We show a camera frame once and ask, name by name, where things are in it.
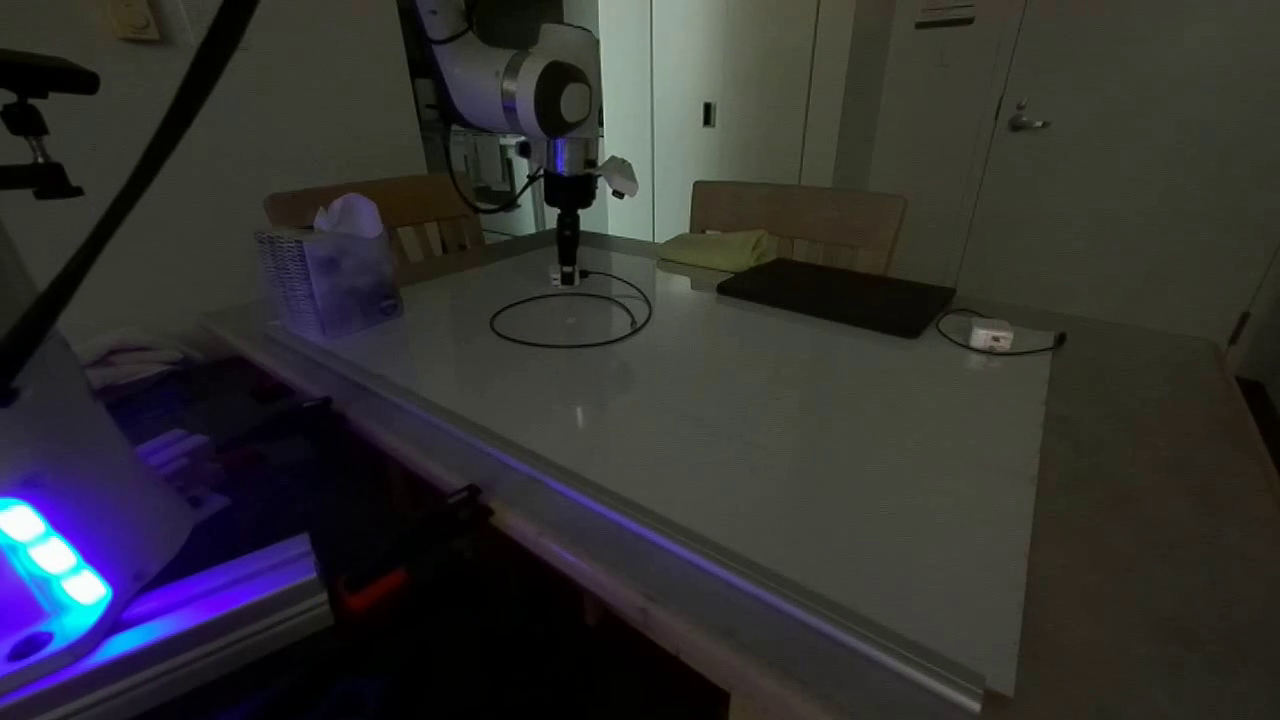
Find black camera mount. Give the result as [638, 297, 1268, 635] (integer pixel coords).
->
[0, 45, 105, 209]

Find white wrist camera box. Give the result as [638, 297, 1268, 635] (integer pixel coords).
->
[597, 150, 643, 204]

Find white double door cabinet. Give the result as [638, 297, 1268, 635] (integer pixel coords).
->
[597, 0, 863, 243]

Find flat black pad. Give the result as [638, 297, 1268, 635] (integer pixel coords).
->
[716, 255, 959, 338]

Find wooden slatted chair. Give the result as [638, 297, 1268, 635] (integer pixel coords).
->
[259, 172, 492, 286]
[685, 177, 911, 281]

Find red clamp handle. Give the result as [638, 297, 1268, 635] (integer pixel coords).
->
[336, 563, 416, 616]

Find grey marbled tissue box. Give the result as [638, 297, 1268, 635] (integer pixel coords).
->
[251, 221, 408, 344]

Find thick black arm hose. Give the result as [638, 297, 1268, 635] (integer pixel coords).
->
[0, 0, 263, 404]

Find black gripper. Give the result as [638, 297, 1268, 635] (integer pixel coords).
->
[536, 165, 600, 286]

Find white door with lever handle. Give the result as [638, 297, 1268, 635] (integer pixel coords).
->
[952, 0, 1280, 344]

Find metal lever door handle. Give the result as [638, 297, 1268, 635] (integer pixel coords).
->
[1003, 99, 1057, 135]

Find yellow folded cloth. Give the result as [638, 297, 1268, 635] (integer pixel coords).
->
[657, 223, 789, 281]

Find white tissue sheet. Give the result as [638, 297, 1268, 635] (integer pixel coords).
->
[307, 186, 394, 243]

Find purple lit equipment rack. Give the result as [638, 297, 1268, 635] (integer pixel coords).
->
[0, 335, 354, 720]

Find white lit robot base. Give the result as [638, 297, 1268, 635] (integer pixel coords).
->
[0, 223, 199, 675]

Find large white board mat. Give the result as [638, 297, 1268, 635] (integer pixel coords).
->
[215, 236, 1074, 712]

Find small white gadget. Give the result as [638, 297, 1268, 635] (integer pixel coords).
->
[967, 319, 1019, 356]

